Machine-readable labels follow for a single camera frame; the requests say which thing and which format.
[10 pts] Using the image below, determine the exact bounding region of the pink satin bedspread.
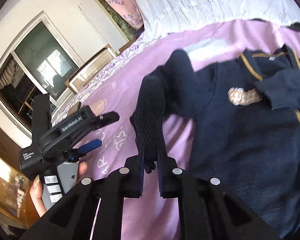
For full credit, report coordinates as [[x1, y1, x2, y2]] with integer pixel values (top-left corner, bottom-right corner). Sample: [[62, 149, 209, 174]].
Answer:
[[84, 21, 300, 239]]

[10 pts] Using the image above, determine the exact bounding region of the brown smartphone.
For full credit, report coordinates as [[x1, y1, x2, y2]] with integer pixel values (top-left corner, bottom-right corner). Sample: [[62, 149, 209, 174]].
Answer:
[[67, 101, 82, 116]]

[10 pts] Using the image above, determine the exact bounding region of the window with white frame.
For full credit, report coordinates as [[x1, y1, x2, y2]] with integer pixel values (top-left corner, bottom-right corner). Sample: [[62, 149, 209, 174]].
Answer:
[[0, 11, 83, 147]]

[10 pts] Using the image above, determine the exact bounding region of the white lace cover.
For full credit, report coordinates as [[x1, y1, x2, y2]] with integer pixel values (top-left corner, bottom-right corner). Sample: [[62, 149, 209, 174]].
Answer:
[[135, 0, 300, 39]]

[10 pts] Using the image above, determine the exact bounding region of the green patterned board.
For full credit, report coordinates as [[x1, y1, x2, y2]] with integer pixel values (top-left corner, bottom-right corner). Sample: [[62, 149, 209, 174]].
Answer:
[[97, 0, 138, 41]]

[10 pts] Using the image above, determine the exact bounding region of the white foam board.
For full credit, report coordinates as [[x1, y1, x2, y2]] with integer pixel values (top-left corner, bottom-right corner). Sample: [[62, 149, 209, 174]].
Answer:
[[78, 0, 129, 53]]

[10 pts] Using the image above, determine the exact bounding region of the navy knit school cardigan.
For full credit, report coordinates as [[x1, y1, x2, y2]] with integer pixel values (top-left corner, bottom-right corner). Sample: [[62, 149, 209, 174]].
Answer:
[[130, 46, 300, 238]]

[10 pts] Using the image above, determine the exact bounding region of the person's left hand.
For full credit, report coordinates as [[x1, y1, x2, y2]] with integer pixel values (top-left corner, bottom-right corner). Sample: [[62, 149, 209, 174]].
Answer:
[[30, 161, 88, 217]]

